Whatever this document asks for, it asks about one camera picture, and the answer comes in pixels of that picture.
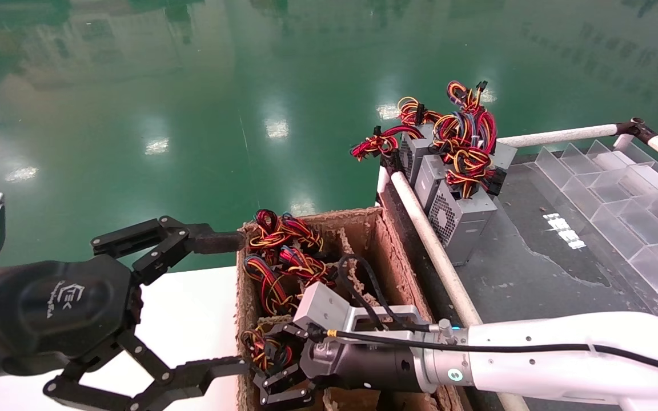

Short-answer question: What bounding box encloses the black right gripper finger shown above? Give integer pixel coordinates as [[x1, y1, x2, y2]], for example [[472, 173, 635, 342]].
[[251, 364, 316, 409], [275, 324, 314, 366]]

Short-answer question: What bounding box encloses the clear acrylic compartment organizer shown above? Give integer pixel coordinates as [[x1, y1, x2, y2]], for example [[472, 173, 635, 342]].
[[526, 139, 658, 331]]

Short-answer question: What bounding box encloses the black pipe connector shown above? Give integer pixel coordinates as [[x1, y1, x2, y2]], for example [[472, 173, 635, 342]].
[[616, 117, 658, 145]]

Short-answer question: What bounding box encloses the brown cardboard box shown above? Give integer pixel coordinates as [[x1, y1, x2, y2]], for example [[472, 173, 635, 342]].
[[235, 207, 468, 411]]

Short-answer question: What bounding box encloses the frayed cardboard divider insert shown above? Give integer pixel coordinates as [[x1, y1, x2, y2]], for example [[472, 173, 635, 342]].
[[257, 228, 439, 411]]

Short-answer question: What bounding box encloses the short white pipe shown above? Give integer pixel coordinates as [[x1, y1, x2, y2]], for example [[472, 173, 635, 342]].
[[376, 166, 392, 208]]

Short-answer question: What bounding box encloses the black camera cable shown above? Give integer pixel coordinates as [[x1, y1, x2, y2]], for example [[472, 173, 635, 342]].
[[306, 254, 658, 381]]

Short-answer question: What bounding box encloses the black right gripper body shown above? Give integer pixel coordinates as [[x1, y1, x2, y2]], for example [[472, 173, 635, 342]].
[[299, 336, 425, 396]]

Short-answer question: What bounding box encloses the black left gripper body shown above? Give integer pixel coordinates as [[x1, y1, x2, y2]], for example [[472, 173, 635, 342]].
[[0, 255, 143, 381]]

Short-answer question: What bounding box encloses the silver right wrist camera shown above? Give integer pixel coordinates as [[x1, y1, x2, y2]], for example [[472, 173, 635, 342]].
[[293, 281, 442, 339]]

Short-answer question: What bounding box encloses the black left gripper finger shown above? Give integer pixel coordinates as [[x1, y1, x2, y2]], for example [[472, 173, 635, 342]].
[[91, 216, 248, 287], [43, 330, 251, 411]]

